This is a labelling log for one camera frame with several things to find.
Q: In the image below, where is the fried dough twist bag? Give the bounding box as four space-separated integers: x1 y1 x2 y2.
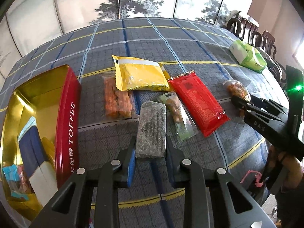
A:
223 80 251 118

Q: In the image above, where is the grey sesame bar packet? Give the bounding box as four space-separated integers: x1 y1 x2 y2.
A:
135 101 166 158

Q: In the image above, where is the yellow leaf-print snack bag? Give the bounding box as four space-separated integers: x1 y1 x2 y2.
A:
41 137 56 169

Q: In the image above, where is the yellow snack bag white stripe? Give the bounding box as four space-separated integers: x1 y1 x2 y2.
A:
112 55 171 92

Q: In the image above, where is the navy and light-blue snack pack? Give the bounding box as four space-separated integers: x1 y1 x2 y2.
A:
17 116 58 206

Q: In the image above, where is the light blue snack packet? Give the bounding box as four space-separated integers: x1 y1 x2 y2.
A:
3 164 29 201

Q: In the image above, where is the person right hand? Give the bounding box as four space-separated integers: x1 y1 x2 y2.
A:
268 145 303 189

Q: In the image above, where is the green nut snack packet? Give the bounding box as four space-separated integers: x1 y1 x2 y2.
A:
157 92 198 142

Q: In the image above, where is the red snack packet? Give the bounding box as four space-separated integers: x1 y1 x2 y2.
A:
168 70 229 137

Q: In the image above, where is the green tissue pack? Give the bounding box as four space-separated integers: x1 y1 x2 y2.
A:
229 40 267 73

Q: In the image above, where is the orange snack clear bag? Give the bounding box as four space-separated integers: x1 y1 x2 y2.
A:
102 73 137 120

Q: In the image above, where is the dark wooden chair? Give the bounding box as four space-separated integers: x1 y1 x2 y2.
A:
226 11 259 45
252 31 286 83

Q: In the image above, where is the grey plaid tablecloth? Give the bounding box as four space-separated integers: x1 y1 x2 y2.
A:
1 17 289 227

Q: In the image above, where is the red gold toffee tin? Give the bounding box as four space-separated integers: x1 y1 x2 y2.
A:
1 65 81 220

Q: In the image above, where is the pink white wrapped candy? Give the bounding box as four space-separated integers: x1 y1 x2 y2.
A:
17 165 32 194

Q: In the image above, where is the painted folding screen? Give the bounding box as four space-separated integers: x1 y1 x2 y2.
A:
1 0 253 80

